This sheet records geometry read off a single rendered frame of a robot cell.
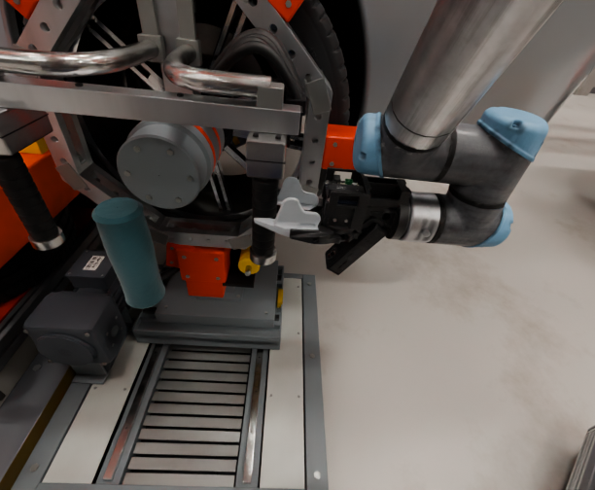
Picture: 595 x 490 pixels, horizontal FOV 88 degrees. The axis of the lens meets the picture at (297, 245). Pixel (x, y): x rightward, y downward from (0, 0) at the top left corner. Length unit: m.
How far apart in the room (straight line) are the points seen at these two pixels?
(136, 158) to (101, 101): 0.10
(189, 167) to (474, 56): 0.39
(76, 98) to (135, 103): 0.07
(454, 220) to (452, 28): 0.26
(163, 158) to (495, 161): 0.45
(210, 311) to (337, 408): 0.55
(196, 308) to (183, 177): 0.67
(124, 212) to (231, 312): 0.56
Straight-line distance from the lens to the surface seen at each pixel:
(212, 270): 0.84
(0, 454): 1.20
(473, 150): 0.43
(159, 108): 0.44
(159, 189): 0.55
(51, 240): 0.60
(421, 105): 0.33
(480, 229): 0.50
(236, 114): 0.42
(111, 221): 0.66
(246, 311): 1.10
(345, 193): 0.40
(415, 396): 1.32
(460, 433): 1.34
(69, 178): 0.81
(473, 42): 0.29
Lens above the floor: 1.10
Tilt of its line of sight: 40 degrees down
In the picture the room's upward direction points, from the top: 7 degrees clockwise
